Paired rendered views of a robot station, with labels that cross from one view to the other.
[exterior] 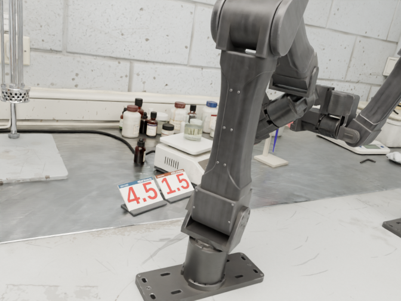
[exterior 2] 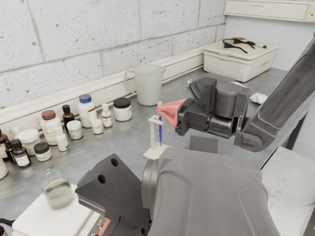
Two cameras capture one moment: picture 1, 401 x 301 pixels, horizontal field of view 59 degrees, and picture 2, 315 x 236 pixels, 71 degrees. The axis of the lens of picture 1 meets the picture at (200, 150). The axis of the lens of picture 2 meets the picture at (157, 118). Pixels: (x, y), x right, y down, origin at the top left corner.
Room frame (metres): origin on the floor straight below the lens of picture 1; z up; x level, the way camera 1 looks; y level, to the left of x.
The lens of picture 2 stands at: (0.58, -0.09, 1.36)
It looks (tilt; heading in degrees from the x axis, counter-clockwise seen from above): 32 degrees down; 345
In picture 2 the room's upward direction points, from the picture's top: straight up
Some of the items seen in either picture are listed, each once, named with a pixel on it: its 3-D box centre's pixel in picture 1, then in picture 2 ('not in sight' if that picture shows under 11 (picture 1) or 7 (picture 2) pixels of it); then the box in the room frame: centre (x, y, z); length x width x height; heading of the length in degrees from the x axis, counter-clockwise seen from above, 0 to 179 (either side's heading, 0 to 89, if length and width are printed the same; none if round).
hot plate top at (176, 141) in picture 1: (190, 142); (59, 210); (0.89, 0.03, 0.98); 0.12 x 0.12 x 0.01; 56
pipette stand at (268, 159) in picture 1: (275, 142); (161, 137); (1.09, -0.23, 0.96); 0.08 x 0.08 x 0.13; 44
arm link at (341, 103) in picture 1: (347, 116); (239, 114); (0.94, -0.37, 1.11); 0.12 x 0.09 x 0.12; 45
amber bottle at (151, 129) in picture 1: (152, 124); (20, 152); (1.15, 0.17, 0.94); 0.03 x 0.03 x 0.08
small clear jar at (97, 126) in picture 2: (215, 131); (97, 126); (1.27, -0.04, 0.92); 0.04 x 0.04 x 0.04
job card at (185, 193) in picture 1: (176, 184); not in sight; (0.75, 0.04, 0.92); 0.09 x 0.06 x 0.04; 140
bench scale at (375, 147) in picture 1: (352, 139); (217, 85); (1.49, -0.63, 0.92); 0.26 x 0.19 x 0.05; 26
